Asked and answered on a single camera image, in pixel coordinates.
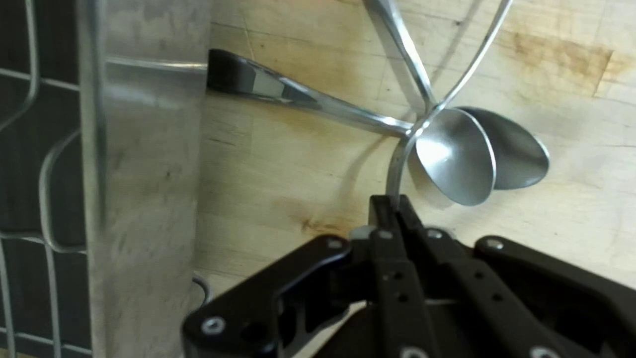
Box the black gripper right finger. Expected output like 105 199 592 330
395 197 636 358

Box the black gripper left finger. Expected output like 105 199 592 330
181 193 429 358

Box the silver metal spoon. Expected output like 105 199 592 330
206 45 501 209
385 0 517 201
361 0 552 193

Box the metal wire dish rack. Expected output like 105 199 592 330
0 0 91 358

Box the chrome wire dish rack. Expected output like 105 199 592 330
0 0 87 358

